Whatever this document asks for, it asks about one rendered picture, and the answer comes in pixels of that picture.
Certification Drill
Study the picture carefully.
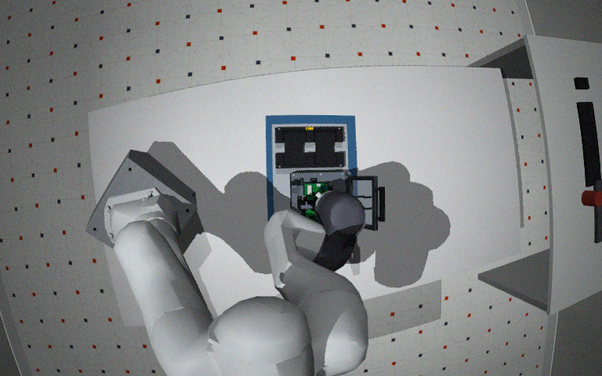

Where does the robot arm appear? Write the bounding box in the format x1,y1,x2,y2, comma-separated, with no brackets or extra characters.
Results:
104,187,368,376

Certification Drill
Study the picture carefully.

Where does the green circuit board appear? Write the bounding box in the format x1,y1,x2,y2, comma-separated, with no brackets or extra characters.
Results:
304,183,328,220

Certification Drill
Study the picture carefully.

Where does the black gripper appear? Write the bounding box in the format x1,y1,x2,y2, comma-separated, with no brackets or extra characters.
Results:
297,197,317,212

